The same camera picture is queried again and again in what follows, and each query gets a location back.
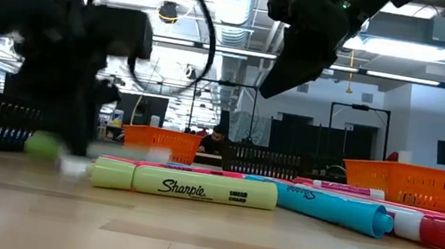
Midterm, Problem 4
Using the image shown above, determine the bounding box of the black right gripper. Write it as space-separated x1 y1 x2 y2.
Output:
257 0 354 110

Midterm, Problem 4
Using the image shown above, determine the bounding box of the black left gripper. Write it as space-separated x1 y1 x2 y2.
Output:
0 0 135 161

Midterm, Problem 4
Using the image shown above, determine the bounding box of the green white Expo marker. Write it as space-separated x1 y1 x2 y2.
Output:
21 128 175 190

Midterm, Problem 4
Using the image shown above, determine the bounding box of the orange plastic basket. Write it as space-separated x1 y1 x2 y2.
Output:
338 154 445 214
118 122 206 168

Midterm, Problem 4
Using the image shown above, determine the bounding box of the pink Sharpie highlighter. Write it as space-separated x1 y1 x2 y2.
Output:
303 183 445 220
98 152 248 182

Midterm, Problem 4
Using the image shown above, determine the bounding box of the pink marker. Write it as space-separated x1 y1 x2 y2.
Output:
291 176 388 201

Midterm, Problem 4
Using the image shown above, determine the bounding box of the blue Sharpie highlighter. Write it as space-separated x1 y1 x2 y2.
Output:
236 173 399 242

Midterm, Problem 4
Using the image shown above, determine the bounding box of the yellow-green Sharpie highlighter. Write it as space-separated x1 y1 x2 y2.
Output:
82 154 282 214

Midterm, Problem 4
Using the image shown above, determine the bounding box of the white bottle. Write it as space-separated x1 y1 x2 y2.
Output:
110 108 126 130

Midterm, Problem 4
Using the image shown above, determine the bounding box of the black computer monitor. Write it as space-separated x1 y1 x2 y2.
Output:
113 91 171 131

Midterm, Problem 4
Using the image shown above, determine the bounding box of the black partition panel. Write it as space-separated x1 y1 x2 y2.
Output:
267 111 377 164

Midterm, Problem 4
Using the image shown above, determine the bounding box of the white cup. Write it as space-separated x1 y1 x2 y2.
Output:
148 113 162 130

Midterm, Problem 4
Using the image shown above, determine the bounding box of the long ceiling light strip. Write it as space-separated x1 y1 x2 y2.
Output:
145 30 445 90

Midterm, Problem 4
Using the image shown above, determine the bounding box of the person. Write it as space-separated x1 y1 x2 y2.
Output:
386 149 401 164
196 121 232 158

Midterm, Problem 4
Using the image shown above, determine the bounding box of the bright ceiling light panel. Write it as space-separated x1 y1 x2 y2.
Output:
346 28 445 66

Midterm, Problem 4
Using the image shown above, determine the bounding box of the black ceiling dome device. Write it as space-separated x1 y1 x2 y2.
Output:
156 0 181 26

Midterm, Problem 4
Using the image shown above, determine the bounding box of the white roll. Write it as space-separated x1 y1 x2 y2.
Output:
396 149 415 166

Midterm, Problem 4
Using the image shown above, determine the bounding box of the yellow hanging cord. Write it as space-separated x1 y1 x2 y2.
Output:
343 49 359 95

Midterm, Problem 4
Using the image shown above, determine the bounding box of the black frame stand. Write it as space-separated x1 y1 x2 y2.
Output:
186 75 261 145
323 99 393 162

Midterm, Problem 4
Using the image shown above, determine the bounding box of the black left camera cable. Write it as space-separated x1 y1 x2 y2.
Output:
122 0 225 102

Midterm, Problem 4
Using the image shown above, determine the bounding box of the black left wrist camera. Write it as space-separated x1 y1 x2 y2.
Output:
82 2 159 64

